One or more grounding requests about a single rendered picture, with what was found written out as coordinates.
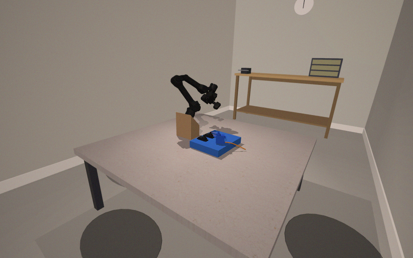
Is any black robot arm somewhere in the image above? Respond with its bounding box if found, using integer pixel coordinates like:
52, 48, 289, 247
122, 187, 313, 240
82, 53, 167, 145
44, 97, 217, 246
171, 74, 218, 117

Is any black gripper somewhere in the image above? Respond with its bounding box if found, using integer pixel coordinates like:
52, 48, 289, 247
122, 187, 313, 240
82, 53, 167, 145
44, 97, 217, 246
201, 94, 221, 109

